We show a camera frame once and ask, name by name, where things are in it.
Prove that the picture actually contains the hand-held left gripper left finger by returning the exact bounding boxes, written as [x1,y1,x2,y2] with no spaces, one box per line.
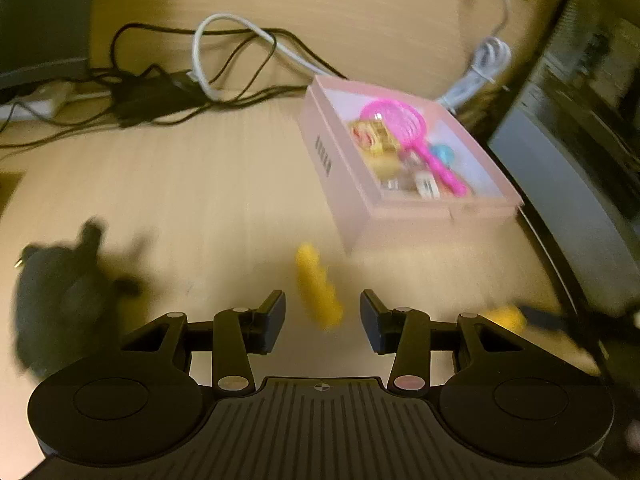
[120,289,287,395]

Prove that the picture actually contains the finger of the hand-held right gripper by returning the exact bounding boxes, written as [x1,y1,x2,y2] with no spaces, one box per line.
[517,302,606,343]

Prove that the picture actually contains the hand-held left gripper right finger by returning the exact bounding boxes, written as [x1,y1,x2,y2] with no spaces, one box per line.
[360,289,533,396]

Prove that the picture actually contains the small yellow toy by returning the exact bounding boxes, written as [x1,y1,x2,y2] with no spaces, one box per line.
[487,306,526,332]

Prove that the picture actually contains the yellow oblong toy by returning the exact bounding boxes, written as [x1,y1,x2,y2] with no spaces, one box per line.
[295,243,345,331]

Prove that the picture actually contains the pink cardboard box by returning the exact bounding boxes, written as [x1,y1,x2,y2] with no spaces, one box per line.
[298,76,525,257]

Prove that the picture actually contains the white plastic handle piece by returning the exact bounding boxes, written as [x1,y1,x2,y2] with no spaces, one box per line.
[412,170,441,198]

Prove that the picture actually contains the clear snack packet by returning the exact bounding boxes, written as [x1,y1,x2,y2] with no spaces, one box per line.
[350,117,398,153]

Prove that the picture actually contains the pink toy strainer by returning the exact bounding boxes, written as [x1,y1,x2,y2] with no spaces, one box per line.
[360,100,468,198]

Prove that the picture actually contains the black plush toy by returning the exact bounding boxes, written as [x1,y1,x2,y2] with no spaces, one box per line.
[12,217,151,376]

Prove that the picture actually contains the black power adapter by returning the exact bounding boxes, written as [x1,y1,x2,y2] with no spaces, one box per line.
[112,72,206,126]

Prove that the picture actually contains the white power strip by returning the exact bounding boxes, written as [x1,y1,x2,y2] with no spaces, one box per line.
[0,85,71,118]

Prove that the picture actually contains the dark computer monitor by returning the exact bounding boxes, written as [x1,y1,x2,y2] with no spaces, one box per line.
[0,0,98,91]

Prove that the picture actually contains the bundled white cable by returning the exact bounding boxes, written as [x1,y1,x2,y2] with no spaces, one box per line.
[435,0,512,113]

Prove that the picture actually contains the looped white cable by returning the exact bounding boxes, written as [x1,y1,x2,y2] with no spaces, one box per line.
[192,12,351,103]

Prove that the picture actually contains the black cable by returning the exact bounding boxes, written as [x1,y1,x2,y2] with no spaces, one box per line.
[0,22,346,148]

